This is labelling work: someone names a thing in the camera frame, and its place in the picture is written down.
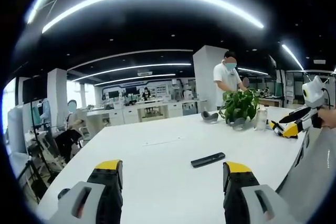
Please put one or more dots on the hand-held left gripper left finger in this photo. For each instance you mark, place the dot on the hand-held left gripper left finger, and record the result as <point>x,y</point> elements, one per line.
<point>102,197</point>

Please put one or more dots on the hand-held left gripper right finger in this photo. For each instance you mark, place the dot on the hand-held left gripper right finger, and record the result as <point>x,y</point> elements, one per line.
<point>241,197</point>

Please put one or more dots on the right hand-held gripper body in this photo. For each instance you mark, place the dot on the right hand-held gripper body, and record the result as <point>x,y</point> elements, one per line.
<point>312,93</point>

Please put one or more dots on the black remote control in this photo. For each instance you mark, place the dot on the black remote control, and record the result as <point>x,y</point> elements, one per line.
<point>208,159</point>

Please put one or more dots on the person's right hand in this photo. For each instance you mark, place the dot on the person's right hand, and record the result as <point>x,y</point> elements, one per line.
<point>329,119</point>

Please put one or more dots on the clear plastic bottle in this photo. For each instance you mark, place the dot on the clear plastic bottle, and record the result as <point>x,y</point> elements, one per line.
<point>261,119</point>

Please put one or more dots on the long ceiling light strip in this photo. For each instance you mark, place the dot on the long ceiling light strip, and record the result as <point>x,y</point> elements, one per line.
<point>292,53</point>

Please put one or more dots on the grey plant pot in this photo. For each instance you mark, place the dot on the grey plant pot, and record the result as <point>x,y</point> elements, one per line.
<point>240,124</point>

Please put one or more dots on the green potted plant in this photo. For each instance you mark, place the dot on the green potted plant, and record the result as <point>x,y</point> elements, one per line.
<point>240,104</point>

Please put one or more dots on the person's grey shirt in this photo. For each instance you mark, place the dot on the person's grey shirt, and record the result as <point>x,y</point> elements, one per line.
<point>315,182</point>

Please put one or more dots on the grey curved headset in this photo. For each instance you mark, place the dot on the grey curved headset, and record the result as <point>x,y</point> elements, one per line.
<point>208,117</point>

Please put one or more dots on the black tripod stand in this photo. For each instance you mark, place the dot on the black tripod stand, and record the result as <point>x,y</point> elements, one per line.
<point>39,140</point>

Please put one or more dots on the white lab counter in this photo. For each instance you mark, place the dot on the white lab counter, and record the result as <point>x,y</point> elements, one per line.
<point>147,111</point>

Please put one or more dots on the black wall monitor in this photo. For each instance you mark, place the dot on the black wall monitor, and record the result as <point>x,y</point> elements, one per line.
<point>34,90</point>

